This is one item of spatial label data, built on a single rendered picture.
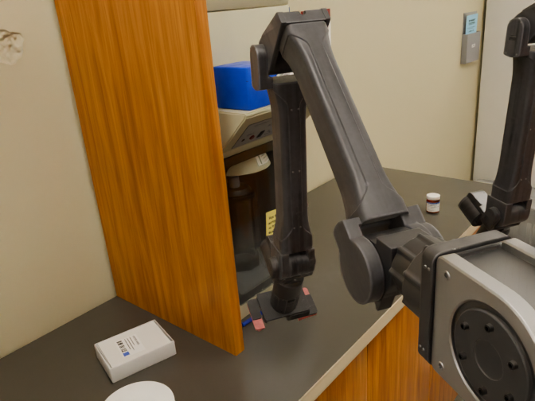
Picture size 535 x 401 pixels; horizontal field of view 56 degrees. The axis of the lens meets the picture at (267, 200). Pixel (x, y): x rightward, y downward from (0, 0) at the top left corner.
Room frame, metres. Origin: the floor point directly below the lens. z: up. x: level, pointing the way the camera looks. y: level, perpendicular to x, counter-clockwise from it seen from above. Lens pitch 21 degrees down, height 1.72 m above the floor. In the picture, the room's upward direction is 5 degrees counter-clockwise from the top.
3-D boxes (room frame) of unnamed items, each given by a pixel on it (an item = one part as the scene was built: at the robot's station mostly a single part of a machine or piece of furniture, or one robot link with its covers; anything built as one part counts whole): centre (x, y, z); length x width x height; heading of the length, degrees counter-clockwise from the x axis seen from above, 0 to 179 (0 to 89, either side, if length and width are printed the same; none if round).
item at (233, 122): (1.19, -0.03, 1.46); 0.32 x 0.12 x 0.10; 139
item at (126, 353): (1.02, 0.35, 0.96); 0.16 x 0.12 x 0.04; 123
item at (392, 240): (0.51, -0.14, 1.43); 0.10 x 0.05 x 0.09; 17
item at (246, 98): (1.13, 0.03, 1.56); 0.10 x 0.10 x 0.09; 49
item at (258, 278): (1.23, 0.01, 1.19); 0.30 x 0.01 x 0.40; 138
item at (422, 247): (0.43, -0.17, 1.45); 0.09 x 0.08 x 0.12; 107
